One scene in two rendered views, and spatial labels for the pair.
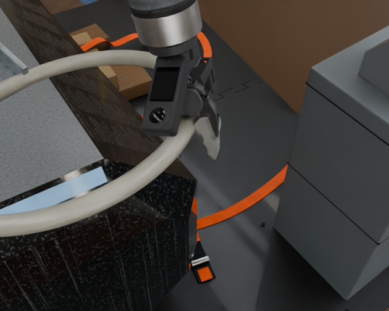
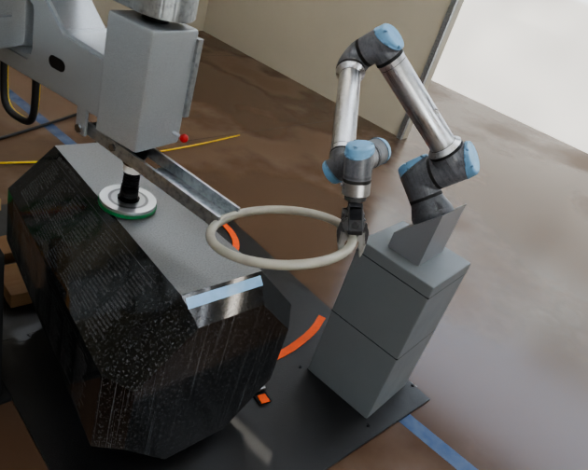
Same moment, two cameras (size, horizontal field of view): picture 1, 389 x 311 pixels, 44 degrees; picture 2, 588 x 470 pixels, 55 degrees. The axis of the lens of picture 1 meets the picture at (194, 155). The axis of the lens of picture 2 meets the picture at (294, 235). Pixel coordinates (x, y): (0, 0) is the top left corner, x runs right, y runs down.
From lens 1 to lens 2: 1.24 m
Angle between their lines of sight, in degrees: 26
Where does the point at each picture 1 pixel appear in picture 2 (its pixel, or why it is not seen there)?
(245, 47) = (263, 241)
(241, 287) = (291, 408)
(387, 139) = (408, 282)
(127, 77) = not seen: hidden behind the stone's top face
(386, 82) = (405, 250)
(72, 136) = not seen: hidden behind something
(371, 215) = (393, 338)
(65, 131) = not seen: hidden behind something
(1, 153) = (197, 261)
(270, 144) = (295, 311)
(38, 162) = (223, 269)
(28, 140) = (211, 256)
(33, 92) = (201, 230)
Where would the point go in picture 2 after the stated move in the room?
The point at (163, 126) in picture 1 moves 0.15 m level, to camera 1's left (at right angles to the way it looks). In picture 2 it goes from (359, 229) to (314, 223)
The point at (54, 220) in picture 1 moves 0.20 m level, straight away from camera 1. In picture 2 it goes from (317, 262) to (275, 226)
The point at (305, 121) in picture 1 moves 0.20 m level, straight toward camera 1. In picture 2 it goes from (351, 275) to (351, 301)
